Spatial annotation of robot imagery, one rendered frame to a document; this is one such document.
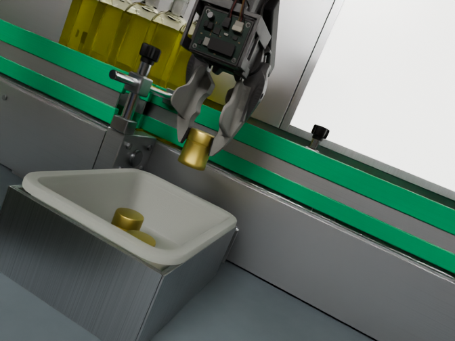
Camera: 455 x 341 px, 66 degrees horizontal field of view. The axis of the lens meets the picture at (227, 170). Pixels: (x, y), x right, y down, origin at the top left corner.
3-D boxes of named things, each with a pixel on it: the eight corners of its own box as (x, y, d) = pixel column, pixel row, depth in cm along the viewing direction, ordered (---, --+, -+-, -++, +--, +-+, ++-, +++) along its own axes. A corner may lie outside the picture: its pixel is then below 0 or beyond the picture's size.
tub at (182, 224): (218, 272, 50) (242, 217, 48) (133, 357, 28) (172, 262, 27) (120, 218, 54) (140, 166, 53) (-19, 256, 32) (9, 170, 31)
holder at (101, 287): (227, 264, 55) (246, 219, 54) (130, 359, 28) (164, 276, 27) (138, 216, 59) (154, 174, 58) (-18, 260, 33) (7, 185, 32)
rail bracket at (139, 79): (164, 139, 59) (191, 70, 57) (103, 131, 43) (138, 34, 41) (150, 132, 60) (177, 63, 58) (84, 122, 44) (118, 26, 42)
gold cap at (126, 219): (122, 257, 39) (135, 222, 39) (96, 243, 40) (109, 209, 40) (137, 249, 43) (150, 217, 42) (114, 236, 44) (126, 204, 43)
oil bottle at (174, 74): (179, 143, 66) (222, 34, 63) (166, 142, 61) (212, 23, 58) (154, 132, 67) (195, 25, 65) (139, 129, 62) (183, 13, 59)
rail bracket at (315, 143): (303, 197, 68) (333, 133, 66) (300, 201, 61) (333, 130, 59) (284, 188, 69) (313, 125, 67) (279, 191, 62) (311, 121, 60)
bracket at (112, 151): (145, 178, 58) (160, 139, 57) (111, 180, 49) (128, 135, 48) (128, 169, 59) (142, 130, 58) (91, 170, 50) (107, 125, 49)
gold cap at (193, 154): (198, 171, 41) (212, 137, 40) (172, 159, 42) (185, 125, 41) (208, 170, 44) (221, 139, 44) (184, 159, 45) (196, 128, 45)
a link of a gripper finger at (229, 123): (194, 155, 37) (214, 69, 36) (212, 155, 43) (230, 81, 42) (221, 162, 36) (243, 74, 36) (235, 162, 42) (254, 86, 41)
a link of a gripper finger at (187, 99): (143, 126, 39) (184, 52, 37) (166, 130, 45) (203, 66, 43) (164, 141, 38) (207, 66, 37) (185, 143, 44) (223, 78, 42)
